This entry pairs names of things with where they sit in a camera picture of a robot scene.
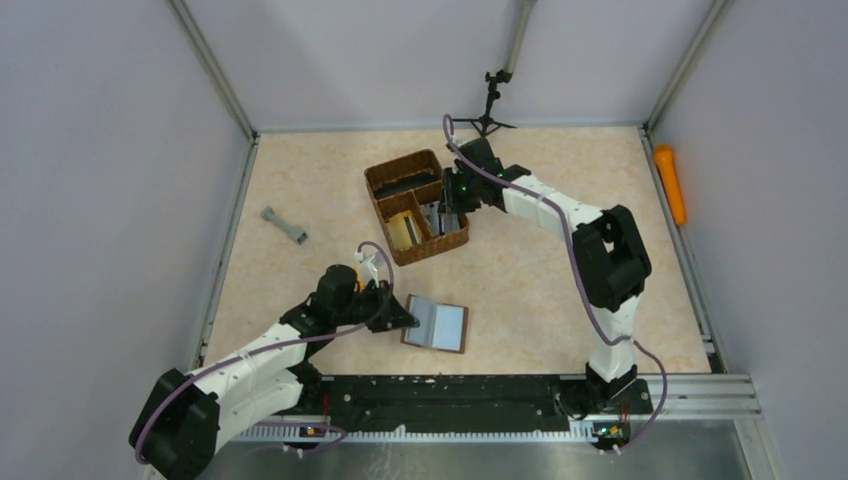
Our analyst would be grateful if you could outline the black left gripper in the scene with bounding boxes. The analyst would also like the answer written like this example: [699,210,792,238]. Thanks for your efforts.
[333,279,419,332]

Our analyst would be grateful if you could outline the brown leather card holder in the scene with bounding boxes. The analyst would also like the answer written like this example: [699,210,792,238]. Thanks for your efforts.
[400,294,470,354]

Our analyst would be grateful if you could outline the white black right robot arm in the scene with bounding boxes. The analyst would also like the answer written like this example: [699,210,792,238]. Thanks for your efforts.
[442,138,652,412]

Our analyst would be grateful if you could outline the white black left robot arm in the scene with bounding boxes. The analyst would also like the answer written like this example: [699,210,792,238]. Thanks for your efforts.
[128,264,419,479]

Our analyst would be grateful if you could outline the silver cards in basket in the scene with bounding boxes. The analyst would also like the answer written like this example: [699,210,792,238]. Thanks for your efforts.
[421,202,461,236]

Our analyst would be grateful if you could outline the black cards in basket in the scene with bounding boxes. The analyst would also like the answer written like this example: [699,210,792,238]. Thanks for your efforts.
[374,172,439,199]

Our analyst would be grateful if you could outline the gold cards in basket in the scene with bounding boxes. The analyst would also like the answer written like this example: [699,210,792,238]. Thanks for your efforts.
[386,210,425,250]

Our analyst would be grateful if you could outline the brown wicker divided basket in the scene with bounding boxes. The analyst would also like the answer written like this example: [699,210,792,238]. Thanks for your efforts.
[364,149,470,266]

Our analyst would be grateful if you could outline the black mini tripod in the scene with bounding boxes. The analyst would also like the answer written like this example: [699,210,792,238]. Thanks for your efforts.
[454,69,516,138]

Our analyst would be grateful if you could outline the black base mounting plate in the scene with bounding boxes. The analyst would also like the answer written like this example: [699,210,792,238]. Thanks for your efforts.
[279,375,654,435]

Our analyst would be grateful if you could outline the grey plastic dumbbell piece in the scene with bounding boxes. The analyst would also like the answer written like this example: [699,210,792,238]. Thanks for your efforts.
[260,206,308,245]

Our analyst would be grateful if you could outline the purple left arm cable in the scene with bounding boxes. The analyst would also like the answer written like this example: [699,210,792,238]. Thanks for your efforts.
[134,240,397,465]

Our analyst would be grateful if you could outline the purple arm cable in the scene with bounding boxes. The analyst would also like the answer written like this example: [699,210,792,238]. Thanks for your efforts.
[134,240,397,465]
[442,113,669,452]

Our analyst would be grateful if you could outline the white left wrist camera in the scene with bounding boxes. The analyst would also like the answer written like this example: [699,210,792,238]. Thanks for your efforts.
[354,250,385,286]

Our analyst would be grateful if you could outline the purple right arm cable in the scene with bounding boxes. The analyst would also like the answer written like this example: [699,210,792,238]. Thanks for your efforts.
[442,113,669,452]

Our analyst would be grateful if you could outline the orange cylinder handle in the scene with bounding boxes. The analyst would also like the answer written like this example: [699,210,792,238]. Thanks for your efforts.
[653,144,687,226]

